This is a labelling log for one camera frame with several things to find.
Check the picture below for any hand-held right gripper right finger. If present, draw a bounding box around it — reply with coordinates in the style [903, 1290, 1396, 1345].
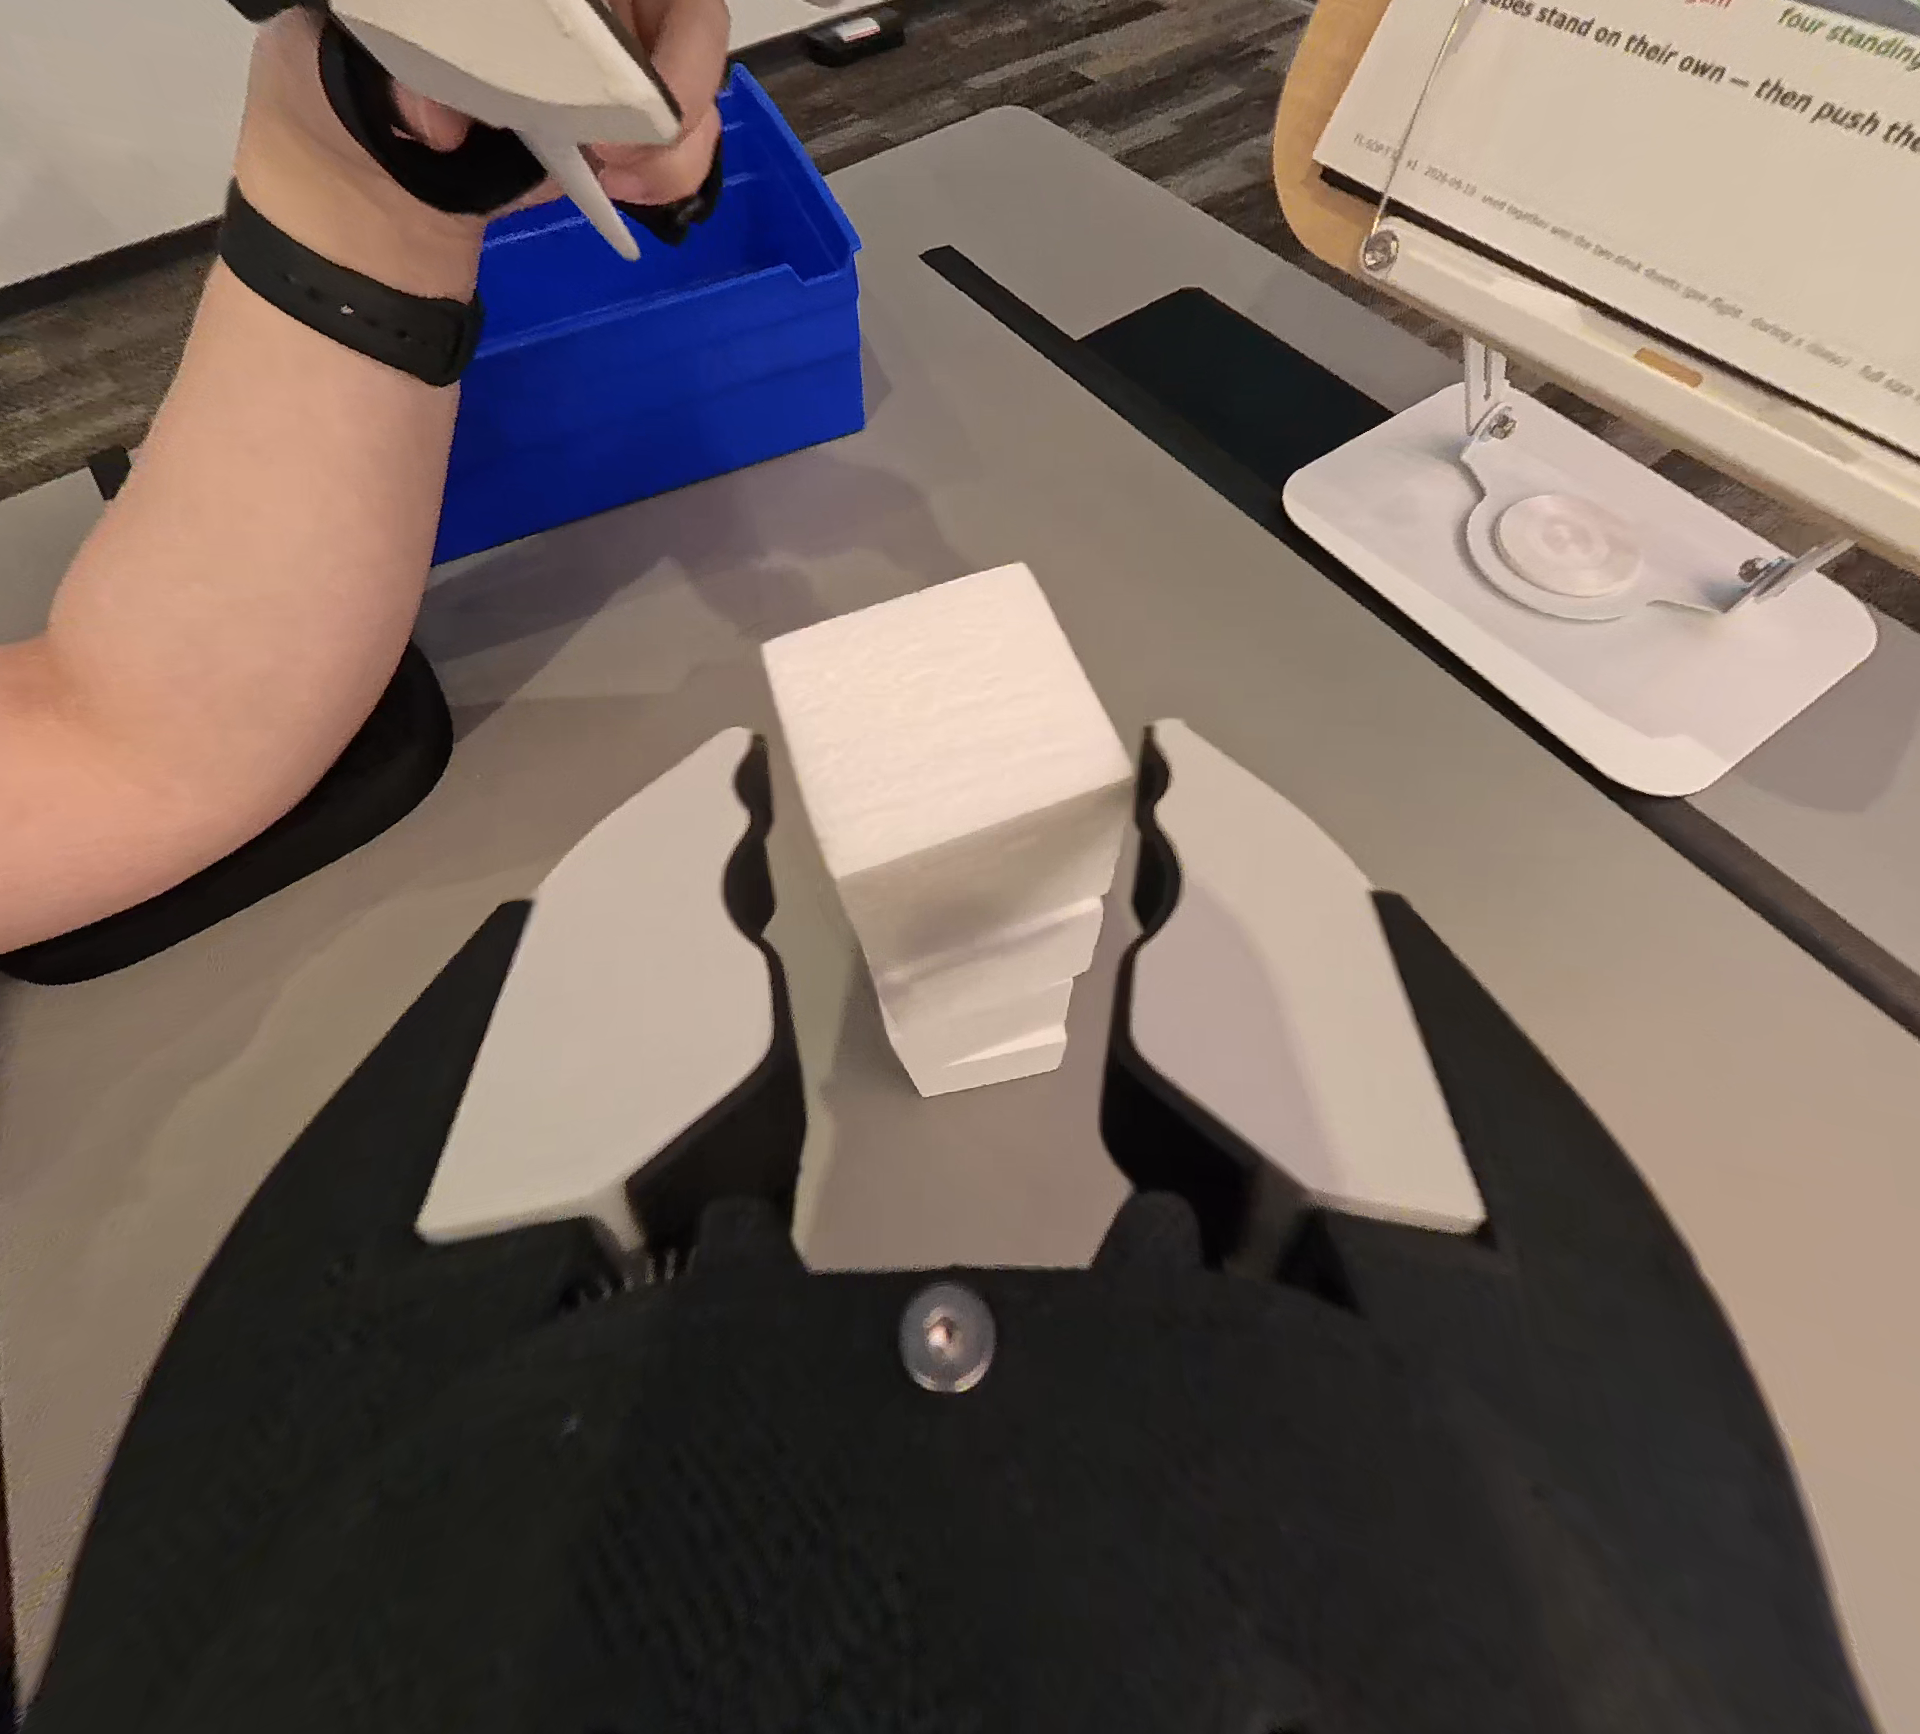
[1099, 719, 1491, 1268]

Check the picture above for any black wristband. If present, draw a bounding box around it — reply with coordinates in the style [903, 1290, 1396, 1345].
[216, 179, 487, 390]

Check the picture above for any white hard foam cube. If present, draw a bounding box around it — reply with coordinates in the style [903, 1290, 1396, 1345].
[905, 1032, 1073, 1102]
[761, 559, 1139, 926]
[882, 976, 1080, 1063]
[846, 885, 1112, 1007]

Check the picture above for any person's left forearm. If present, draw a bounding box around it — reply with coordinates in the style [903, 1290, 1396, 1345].
[0, 247, 483, 955]

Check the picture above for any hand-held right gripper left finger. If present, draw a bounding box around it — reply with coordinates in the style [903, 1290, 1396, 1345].
[414, 724, 813, 1268]

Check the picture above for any blue plastic bin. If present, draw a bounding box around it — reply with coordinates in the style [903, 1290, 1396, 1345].
[433, 60, 870, 566]

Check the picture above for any white and wooden document stand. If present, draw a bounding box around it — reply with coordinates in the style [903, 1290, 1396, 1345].
[1273, 0, 1920, 798]

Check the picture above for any black floor box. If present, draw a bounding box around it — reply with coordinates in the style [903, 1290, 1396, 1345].
[802, 5, 910, 68]

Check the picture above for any person's left hand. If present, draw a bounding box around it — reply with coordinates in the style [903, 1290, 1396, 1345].
[232, 0, 738, 270]

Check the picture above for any printed instruction sheet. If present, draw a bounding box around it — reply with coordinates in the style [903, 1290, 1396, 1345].
[1313, 0, 1920, 461]

